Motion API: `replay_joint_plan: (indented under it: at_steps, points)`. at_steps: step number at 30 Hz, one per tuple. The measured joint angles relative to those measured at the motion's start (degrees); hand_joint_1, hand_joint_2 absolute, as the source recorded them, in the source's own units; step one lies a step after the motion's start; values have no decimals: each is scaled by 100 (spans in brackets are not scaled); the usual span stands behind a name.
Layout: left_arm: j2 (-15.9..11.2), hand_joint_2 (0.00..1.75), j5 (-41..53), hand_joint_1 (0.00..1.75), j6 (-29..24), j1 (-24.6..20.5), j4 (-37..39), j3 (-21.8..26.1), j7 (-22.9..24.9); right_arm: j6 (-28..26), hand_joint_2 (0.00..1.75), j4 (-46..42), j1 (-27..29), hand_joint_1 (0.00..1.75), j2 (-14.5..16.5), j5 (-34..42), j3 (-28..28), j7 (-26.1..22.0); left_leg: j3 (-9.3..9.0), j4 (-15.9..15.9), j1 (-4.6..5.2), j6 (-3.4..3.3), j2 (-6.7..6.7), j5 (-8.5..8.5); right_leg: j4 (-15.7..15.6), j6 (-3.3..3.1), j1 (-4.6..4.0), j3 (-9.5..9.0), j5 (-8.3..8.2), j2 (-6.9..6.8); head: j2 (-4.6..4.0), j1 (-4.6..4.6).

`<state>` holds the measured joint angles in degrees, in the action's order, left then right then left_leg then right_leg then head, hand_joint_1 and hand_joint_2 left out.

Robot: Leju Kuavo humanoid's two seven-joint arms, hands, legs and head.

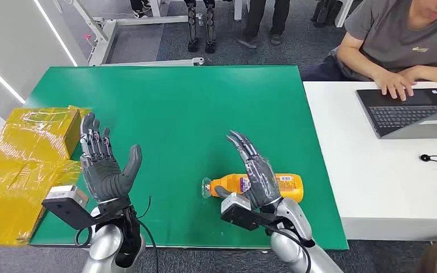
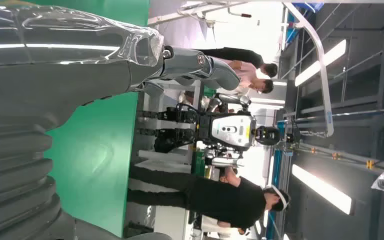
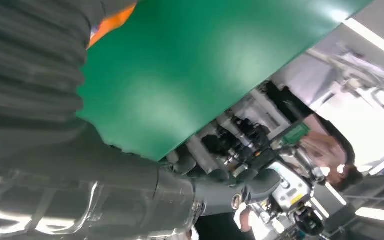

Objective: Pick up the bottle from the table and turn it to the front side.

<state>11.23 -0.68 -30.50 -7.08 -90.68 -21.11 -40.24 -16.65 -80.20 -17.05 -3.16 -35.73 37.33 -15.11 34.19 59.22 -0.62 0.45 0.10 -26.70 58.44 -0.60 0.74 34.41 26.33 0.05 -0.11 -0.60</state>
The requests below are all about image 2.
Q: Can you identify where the black and silver humanoid robot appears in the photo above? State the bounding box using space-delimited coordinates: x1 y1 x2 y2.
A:
138 93 282 170

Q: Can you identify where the white gantry frame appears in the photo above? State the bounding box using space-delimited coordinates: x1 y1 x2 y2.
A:
147 0 335 139

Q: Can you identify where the white ceiling light panel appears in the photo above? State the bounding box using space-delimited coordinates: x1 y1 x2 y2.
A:
293 39 348 88
291 163 354 216

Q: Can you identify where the person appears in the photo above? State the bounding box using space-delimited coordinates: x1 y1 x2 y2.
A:
216 59 275 97
196 46 279 79
126 164 291 233

